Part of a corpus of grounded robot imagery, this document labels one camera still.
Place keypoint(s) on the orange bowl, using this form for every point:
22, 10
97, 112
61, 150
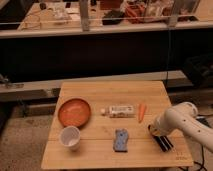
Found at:
74, 112

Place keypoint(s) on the red object on shelf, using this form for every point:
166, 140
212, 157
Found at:
135, 13

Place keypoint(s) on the orange carrot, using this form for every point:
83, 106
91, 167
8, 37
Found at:
142, 110

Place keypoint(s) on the black striped eraser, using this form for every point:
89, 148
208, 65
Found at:
164, 143

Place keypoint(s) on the white labelled bottle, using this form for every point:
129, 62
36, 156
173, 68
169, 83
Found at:
118, 111

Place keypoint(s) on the black power adapter box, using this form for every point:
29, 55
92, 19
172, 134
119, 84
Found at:
203, 121

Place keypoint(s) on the metal rail beam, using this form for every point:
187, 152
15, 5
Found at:
50, 88

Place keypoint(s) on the white paper cup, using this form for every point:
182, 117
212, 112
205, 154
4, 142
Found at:
70, 137

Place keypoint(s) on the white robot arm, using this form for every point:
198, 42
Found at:
182, 117

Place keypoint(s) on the blue sponge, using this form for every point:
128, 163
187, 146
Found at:
120, 141

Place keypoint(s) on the black bag on shelf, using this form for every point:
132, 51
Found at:
112, 17

